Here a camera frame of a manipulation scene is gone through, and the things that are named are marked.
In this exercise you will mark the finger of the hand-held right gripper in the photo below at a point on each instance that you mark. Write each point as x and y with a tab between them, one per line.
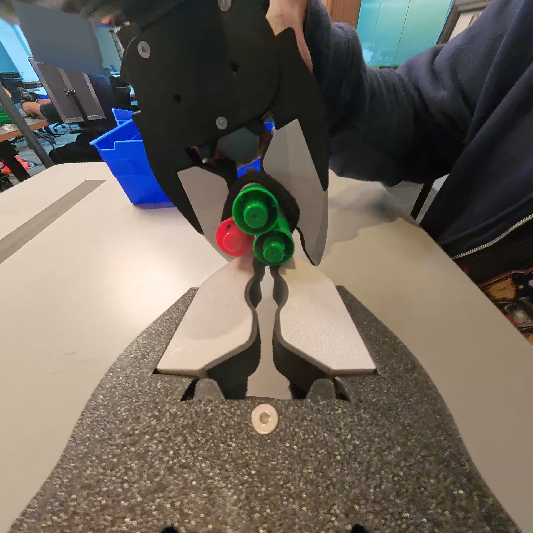
204	196
304	175

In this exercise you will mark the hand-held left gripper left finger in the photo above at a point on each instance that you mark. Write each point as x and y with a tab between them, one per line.
208	333

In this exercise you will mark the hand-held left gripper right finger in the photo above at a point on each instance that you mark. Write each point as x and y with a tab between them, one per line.
321	329

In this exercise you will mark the red dry erase marker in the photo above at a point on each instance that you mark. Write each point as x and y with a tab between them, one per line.
231	239

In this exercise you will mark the green dry erase marker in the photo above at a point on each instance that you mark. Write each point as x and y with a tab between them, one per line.
275	247
254	208

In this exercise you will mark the blue plastic bin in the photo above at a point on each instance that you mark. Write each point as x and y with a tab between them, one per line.
125	158

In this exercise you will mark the person's right forearm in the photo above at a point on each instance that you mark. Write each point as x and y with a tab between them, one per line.
391	108

